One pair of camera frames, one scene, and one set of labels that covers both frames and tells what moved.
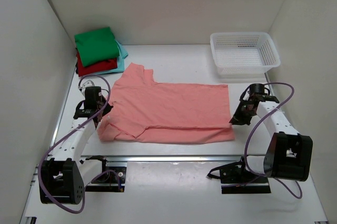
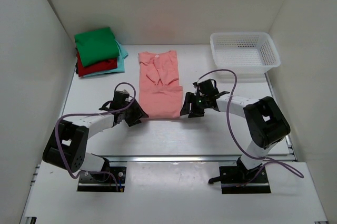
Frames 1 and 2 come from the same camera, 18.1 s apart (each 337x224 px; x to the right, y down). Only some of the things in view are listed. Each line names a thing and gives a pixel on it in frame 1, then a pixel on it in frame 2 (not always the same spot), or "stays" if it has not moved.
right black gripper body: (247, 112) → (199, 102)
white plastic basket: (239, 55) stays
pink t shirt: (144, 110) → (160, 94)
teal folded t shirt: (120, 61) stays
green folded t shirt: (96, 46) stays
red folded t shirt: (95, 68) stays
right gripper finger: (241, 120) → (196, 113)
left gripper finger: (107, 109) → (136, 111)
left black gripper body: (102, 103) → (126, 112)
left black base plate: (111, 179) stays
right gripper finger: (237, 114) → (186, 108)
